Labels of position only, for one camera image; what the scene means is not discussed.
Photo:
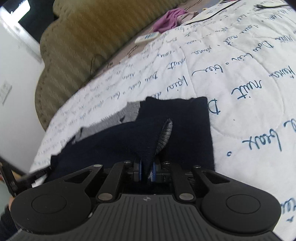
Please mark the white wall socket left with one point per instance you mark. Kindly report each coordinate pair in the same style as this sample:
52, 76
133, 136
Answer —
4, 91

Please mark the white quilt with blue script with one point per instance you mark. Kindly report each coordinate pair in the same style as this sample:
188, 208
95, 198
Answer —
241, 56

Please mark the purple cloth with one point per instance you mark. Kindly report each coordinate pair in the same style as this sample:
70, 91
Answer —
168, 20

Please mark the navy and grey sweater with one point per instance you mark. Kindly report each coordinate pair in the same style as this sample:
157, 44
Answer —
145, 132

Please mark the olive upholstered headboard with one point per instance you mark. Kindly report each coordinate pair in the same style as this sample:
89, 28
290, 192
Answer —
84, 36

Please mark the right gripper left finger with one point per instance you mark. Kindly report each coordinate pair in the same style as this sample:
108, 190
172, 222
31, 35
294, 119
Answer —
120, 175

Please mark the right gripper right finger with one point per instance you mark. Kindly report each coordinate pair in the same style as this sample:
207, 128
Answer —
174, 180

